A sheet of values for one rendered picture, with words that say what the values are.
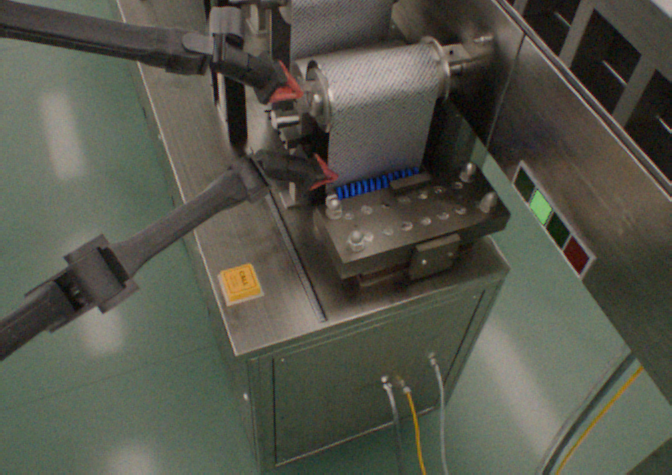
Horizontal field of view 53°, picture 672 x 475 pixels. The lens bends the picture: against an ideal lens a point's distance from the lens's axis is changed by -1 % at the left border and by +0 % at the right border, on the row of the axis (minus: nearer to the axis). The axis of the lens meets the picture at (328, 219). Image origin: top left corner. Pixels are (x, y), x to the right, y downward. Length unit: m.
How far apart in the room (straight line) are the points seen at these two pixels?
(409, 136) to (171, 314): 1.34
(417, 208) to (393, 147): 0.14
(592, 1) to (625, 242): 0.39
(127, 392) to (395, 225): 1.28
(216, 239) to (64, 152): 1.65
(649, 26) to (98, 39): 0.87
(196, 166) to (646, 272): 1.07
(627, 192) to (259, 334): 0.77
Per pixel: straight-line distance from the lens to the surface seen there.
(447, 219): 1.51
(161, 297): 2.60
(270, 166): 1.37
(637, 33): 1.11
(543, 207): 1.37
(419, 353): 1.82
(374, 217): 1.48
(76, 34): 1.26
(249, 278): 1.50
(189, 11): 2.25
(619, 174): 1.19
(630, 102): 1.15
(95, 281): 1.10
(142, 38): 1.27
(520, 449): 2.43
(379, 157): 1.51
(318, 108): 1.37
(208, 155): 1.78
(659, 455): 1.67
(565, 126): 1.27
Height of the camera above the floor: 2.18
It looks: 52 degrees down
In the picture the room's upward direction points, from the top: 5 degrees clockwise
